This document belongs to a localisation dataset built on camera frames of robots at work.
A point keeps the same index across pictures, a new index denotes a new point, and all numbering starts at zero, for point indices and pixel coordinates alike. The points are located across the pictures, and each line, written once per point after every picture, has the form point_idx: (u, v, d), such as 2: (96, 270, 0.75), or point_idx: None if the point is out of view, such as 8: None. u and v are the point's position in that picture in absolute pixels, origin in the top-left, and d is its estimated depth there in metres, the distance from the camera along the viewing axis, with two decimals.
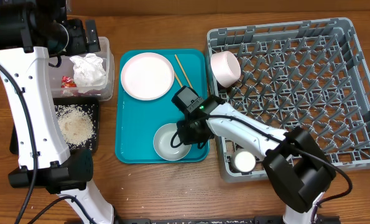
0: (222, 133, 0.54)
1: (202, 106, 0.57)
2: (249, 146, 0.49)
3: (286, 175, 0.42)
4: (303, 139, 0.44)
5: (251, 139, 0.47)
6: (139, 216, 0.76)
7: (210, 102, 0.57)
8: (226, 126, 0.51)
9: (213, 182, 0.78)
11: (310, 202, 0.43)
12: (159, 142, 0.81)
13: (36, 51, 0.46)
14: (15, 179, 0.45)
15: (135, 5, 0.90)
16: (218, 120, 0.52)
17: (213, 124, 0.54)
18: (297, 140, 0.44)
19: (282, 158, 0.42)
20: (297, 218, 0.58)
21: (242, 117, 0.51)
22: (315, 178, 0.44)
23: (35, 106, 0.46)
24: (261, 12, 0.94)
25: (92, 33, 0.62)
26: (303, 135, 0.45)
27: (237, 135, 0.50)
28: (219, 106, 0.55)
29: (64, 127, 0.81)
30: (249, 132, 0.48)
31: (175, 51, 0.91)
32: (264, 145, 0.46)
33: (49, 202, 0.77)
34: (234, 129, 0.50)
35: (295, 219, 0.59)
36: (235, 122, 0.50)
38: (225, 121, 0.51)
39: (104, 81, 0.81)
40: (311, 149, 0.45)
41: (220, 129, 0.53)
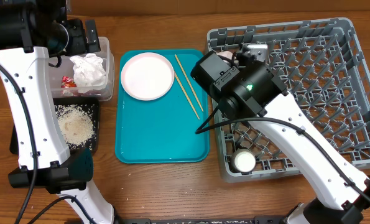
0: (272, 137, 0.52)
1: (249, 84, 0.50)
2: (311, 172, 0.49)
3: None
4: None
5: (324, 177, 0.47)
6: (139, 216, 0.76)
7: (252, 76, 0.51)
8: (291, 142, 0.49)
9: (213, 182, 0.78)
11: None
12: None
13: (36, 51, 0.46)
14: (15, 179, 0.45)
15: (135, 5, 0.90)
16: (278, 127, 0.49)
17: (265, 126, 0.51)
18: None
19: (357, 214, 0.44)
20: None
21: (313, 136, 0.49)
22: None
23: (35, 106, 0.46)
24: (261, 12, 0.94)
25: (92, 33, 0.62)
26: None
27: (305, 160, 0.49)
28: (278, 98, 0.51)
29: (64, 127, 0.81)
30: (321, 163, 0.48)
31: (175, 51, 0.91)
32: (340, 191, 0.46)
33: (49, 202, 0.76)
34: (303, 150, 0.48)
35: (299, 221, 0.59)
36: (304, 142, 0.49)
38: (292, 134, 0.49)
39: (104, 81, 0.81)
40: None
41: (274, 135, 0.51)
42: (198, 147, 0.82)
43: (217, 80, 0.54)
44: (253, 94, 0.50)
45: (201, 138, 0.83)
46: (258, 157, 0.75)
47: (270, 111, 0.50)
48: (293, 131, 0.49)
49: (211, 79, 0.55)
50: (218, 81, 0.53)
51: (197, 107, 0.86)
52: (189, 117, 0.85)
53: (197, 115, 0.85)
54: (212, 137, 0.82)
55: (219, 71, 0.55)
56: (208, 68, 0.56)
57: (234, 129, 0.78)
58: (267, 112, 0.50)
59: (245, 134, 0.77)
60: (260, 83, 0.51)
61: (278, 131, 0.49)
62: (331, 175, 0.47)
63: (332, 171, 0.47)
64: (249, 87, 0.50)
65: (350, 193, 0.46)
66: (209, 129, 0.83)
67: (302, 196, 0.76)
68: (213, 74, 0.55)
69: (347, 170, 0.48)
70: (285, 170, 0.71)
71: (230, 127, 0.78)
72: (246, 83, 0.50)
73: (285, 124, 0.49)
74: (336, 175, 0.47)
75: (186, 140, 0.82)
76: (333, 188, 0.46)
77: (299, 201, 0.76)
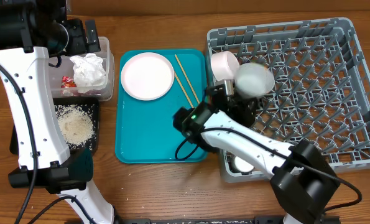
0: (219, 145, 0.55)
1: (194, 115, 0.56)
2: (251, 161, 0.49)
3: (295, 193, 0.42)
4: (309, 152, 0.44)
5: (254, 155, 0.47)
6: (139, 216, 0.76)
7: (202, 109, 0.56)
8: (223, 138, 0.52)
9: (213, 182, 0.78)
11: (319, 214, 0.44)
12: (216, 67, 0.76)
13: (36, 51, 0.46)
14: (15, 179, 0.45)
15: (135, 5, 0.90)
16: (215, 132, 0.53)
17: (208, 135, 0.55)
18: (304, 155, 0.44)
19: (286, 175, 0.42)
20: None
21: (241, 129, 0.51)
22: (323, 193, 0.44)
23: (35, 106, 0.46)
24: (261, 12, 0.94)
25: (92, 33, 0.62)
26: (308, 150, 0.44)
27: (239, 150, 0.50)
28: (214, 116, 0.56)
29: (64, 127, 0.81)
30: (250, 146, 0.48)
31: (175, 51, 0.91)
32: (269, 162, 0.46)
33: (49, 202, 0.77)
34: (233, 142, 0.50)
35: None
36: (234, 135, 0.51)
38: (223, 134, 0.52)
39: (104, 81, 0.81)
40: (316, 163, 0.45)
41: (217, 141, 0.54)
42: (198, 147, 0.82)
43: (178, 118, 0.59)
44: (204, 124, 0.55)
45: None
46: None
47: (209, 124, 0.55)
48: (224, 132, 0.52)
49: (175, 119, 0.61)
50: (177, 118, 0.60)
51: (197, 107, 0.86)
52: None
53: None
54: None
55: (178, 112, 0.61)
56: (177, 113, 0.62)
57: None
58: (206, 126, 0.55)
59: None
60: (206, 114, 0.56)
61: (215, 136, 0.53)
62: (259, 152, 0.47)
63: (259, 149, 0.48)
64: (193, 118, 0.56)
65: (278, 161, 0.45)
66: None
67: None
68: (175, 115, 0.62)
69: (273, 144, 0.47)
70: None
71: None
72: (191, 115, 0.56)
73: (217, 128, 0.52)
74: (263, 149, 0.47)
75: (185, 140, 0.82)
76: (263, 162, 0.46)
77: None
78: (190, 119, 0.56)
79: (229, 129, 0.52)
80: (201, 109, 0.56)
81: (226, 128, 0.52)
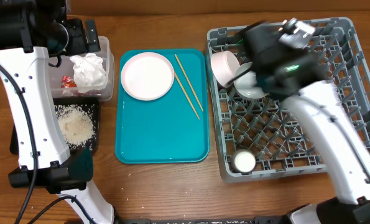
0: (299, 121, 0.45)
1: (296, 65, 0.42)
2: (330, 167, 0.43)
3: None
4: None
5: (346, 170, 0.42)
6: (139, 216, 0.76)
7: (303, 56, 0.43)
8: (324, 126, 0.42)
9: (213, 182, 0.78)
11: None
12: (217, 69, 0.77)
13: (36, 51, 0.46)
14: (15, 179, 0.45)
15: (135, 5, 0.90)
16: (312, 112, 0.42)
17: (298, 108, 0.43)
18: None
19: (369, 211, 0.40)
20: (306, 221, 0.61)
21: (344, 123, 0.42)
22: None
23: (35, 106, 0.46)
24: (262, 12, 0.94)
25: (92, 33, 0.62)
26: None
27: (327, 147, 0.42)
28: (319, 83, 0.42)
29: (64, 127, 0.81)
30: (345, 158, 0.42)
31: (175, 51, 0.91)
32: (358, 185, 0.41)
33: (49, 202, 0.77)
34: (328, 138, 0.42)
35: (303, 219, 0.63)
36: (332, 129, 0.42)
38: (324, 121, 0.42)
39: (105, 81, 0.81)
40: None
41: (303, 120, 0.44)
42: (198, 147, 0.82)
43: (261, 55, 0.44)
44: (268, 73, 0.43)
45: (201, 138, 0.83)
46: (258, 157, 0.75)
47: (309, 92, 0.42)
48: (325, 118, 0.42)
49: (255, 41, 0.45)
50: (262, 56, 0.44)
51: (197, 107, 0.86)
52: (189, 118, 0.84)
53: (197, 115, 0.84)
54: (212, 137, 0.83)
55: (269, 47, 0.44)
56: (258, 37, 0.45)
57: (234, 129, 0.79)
58: (311, 94, 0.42)
59: (245, 134, 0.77)
60: (305, 62, 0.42)
61: (309, 117, 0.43)
62: (354, 167, 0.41)
63: (352, 163, 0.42)
64: (295, 66, 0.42)
65: (367, 188, 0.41)
66: (209, 130, 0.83)
67: (303, 196, 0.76)
68: (262, 44, 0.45)
69: None
70: (285, 170, 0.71)
71: (230, 127, 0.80)
72: (291, 64, 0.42)
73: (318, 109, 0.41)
74: (359, 167, 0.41)
75: (185, 140, 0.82)
76: (350, 182, 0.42)
77: (299, 201, 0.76)
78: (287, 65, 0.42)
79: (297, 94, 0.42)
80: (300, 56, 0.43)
81: (292, 90, 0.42)
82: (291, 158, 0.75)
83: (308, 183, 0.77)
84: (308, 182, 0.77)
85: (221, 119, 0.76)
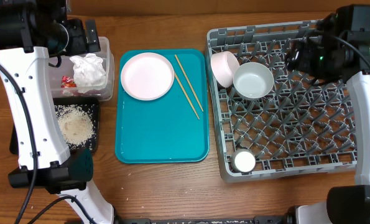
0: (353, 98, 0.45)
1: None
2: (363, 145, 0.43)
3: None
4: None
5: None
6: (139, 216, 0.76)
7: None
8: None
9: (213, 182, 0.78)
11: None
12: (219, 72, 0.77)
13: (36, 51, 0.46)
14: (15, 179, 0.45)
15: (135, 5, 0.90)
16: (369, 94, 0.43)
17: (359, 85, 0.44)
18: None
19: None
20: (312, 215, 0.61)
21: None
22: None
23: (35, 106, 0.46)
24: (261, 12, 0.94)
25: (92, 33, 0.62)
26: None
27: (369, 127, 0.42)
28: None
29: (64, 127, 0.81)
30: None
31: (175, 51, 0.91)
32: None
33: (49, 202, 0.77)
34: None
35: (309, 213, 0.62)
36: None
38: None
39: (104, 81, 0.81)
40: None
41: (358, 98, 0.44)
42: (199, 147, 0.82)
43: (352, 32, 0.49)
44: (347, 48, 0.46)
45: (201, 137, 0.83)
46: (258, 157, 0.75)
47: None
48: None
49: (352, 19, 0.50)
50: (351, 35, 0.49)
51: (197, 107, 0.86)
52: (189, 118, 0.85)
53: (197, 115, 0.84)
54: (212, 137, 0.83)
55: (361, 31, 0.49)
56: (358, 17, 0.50)
57: (234, 130, 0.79)
58: None
59: (245, 134, 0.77)
60: None
61: (366, 95, 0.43)
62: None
63: None
64: None
65: None
66: (209, 129, 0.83)
67: (303, 196, 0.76)
68: (356, 25, 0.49)
69: None
70: (285, 170, 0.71)
71: (230, 127, 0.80)
72: None
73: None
74: None
75: (186, 140, 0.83)
76: None
77: (299, 201, 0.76)
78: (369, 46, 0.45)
79: (367, 72, 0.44)
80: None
81: (362, 66, 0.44)
82: (291, 158, 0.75)
83: (308, 183, 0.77)
84: (308, 182, 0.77)
85: (221, 119, 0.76)
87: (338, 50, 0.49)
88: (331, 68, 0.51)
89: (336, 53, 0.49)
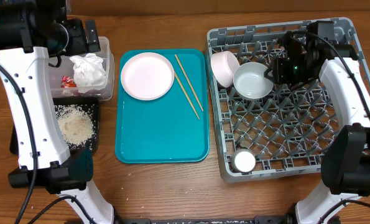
0: (326, 79, 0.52)
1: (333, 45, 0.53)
2: (341, 108, 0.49)
3: (353, 154, 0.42)
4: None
5: (350, 105, 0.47)
6: (139, 216, 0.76)
7: (345, 47, 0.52)
8: (341, 78, 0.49)
9: (213, 182, 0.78)
11: (346, 186, 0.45)
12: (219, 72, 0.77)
13: (36, 51, 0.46)
14: (15, 179, 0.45)
15: (135, 5, 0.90)
16: (336, 68, 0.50)
17: (327, 66, 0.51)
18: None
19: (361, 135, 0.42)
20: (310, 206, 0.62)
21: (359, 82, 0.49)
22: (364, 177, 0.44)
23: (35, 107, 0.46)
24: (261, 12, 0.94)
25: (92, 33, 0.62)
26: None
27: (341, 91, 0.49)
28: (349, 60, 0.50)
29: (64, 127, 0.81)
30: (352, 98, 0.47)
31: (175, 51, 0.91)
32: (359, 119, 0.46)
33: (49, 202, 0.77)
34: (344, 87, 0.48)
35: (308, 205, 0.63)
36: (349, 83, 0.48)
38: (344, 76, 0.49)
39: (104, 81, 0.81)
40: None
41: (329, 76, 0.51)
42: (199, 147, 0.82)
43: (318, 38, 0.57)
44: (314, 49, 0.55)
45: (201, 137, 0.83)
46: (258, 157, 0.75)
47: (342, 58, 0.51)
48: (345, 74, 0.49)
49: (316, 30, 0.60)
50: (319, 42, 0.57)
51: (197, 107, 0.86)
52: (189, 118, 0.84)
53: (197, 115, 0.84)
54: (212, 137, 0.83)
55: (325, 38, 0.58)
56: (322, 28, 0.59)
57: (234, 129, 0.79)
58: (338, 58, 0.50)
59: (245, 134, 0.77)
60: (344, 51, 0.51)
61: (334, 70, 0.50)
62: (357, 105, 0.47)
63: (357, 102, 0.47)
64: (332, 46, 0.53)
65: (365, 123, 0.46)
66: (209, 129, 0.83)
67: (303, 196, 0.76)
68: (321, 35, 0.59)
69: None
70: (285, 170, 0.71)
71: (230, 127, 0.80)
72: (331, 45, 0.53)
73: (344, 65, 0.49)
74: (363, 107, 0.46)
75: (186, 140, 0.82)
76: (353, 116, 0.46)
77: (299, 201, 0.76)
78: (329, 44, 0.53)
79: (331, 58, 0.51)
80: (342, 46, 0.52)
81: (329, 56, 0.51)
82: (291, 158, 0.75)
83: (308, 183, 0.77)
84: (308, 182, 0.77)
85: (221, 119, 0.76)
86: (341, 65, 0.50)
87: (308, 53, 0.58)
88: (305, 70, 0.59)
89: (308, 56, 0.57)
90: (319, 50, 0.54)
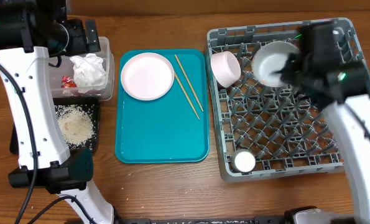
0: (331, 128, 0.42)
1: (341, 72, 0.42)
2: (354, 178, 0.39)
3: None
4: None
5: (369, 190, 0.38)
6: (139, 216, 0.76)
7: (354, 69, 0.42)
8: (356, 142, 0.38)
9: (213, 182, 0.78)
11: None
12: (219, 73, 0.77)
13: (36, 51, 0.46)
14: (15, 179, 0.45)
15: (135, 6, 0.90)
16: (349, 124, 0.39)
17: (334, 113, 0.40)
18: None
19: None
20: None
21: None
22: None
23: (35, 106, 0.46)
24: (261, 12, 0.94)
25: (92, 33, 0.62)
26: None
27: (356, 160, 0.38)
28: (362, 97, 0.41)
29: (64, 127, 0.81)
30: None
31: (175, 51, 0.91)
32: None
33: (49, 202, 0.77)
34: (360, 153, 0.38)
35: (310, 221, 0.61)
36: (367, 145, 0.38)
38: (359, 135, 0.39)
39: (104, 81, 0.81)
40: None
41: (337, 128, 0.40)
42: (198, 147, 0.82)
43: (315, 54, 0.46)
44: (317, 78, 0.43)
45: (201, 137, 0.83)
46: (258, 157, 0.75)
47: (353, 101, 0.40)
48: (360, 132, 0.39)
49: (314, 43, 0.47)
50: (316, 58, 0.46)
51: (197, 107, 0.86)
52: (189, 118, 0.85)
53: (197, 115, 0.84)
54: (212, 137, 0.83)
55: (326, 51, 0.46)
56: (318, 37, 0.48)
57: (234, 129, 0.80)
58: (348, 104, 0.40)
59: (245, 134, 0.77)
60: (357, 74, 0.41)
61: (346, 127, 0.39)
62: None
63: None
64: (342, 77, 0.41)
65: None
66: (209, 129, 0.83)
67: (303, 196, 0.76)
68: (319, 46, 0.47)
69: None
70: (285, 170, 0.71)
71: (230, 127, 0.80)
72: (340, 73, 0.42)
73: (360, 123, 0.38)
74: None
75: (186, 140, 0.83)
76: None
77: (299, 201, 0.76)
78: (336, 73, 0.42)
79: (341, 101, 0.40)
80: (350, 66, 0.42)
81: (336, 95, 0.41)
82: (291, 158, 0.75)
83: (308, 183, 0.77)
84: (308, 183, 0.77)
85: (221, 119, 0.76)
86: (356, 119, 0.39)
87: (312, 78, 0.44)
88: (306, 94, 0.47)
89: (308, 83, 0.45)
90: (323, 79, 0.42)
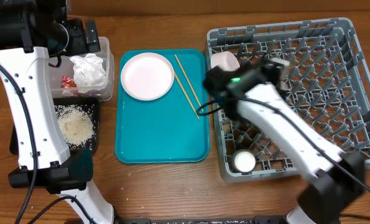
0: (255, 121, 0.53)
1: (236, 78, 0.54)
2: (288, 149, 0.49)
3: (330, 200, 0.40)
4: (356, 163, 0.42)
5: (298, 150, 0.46)
6: (139, 216, 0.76)
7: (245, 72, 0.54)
8: (268, 117, 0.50)
9: (213, 182, 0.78)
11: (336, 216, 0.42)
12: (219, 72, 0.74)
13: (36, 52, 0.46)
14: (15, 179, 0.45)
15: (135, 6, 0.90)
16: (257, 108, 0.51)
17: (247, 107, 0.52)
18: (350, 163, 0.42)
19: (328, 180, 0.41)
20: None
21: (288, 115, 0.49)
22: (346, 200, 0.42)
23: (35, 107, 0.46)
24: (261, 12, 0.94)
25: (92, 33, 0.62)
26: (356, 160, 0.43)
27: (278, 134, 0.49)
28: (260, 86, 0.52)
29: (64, 127, 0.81)
30: (295, 139, 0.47)
31: (175, 51, 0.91)
32: (313, 162, 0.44)
33: (49, 202, 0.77)
34: (275, 126, 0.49)
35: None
36: (278, 119, 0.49)
38: (269, 114, 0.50)
39: (104, 81, 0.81)
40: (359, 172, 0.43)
41: (254, 116, 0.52)
42: (198, 147, 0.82)
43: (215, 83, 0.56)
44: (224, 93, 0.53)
45: (200, 137, 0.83)
46: (258, 157, 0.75)
47: (252, 94, 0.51)
48: (270, 111, 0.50)
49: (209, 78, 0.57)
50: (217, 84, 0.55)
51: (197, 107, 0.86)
52: (189, 117, 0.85)
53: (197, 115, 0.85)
54: (212, 137, 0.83)
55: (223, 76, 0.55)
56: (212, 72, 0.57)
57: (234, 130, 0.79)
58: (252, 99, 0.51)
59: (245, 134, 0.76)
60: (250, 75, 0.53)
61: (257, 111, 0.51)
62: (304, 146, 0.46)
63: (301, 142, 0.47)
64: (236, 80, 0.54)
65: (324, 163, 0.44)
66: (209, 130, 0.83)
67: None
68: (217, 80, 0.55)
69: (321, 142, 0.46)
70: (285, 170, 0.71)
71: (230, 127, 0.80)
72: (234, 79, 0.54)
73: (262, 104, 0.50)
74: (309, 146, 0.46)
75: (186, 140, 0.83)
76: (307, 158, 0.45)
77: None
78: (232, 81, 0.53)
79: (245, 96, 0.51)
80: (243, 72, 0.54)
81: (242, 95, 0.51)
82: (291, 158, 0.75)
83: None
84: None
85: (221, 119, 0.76)
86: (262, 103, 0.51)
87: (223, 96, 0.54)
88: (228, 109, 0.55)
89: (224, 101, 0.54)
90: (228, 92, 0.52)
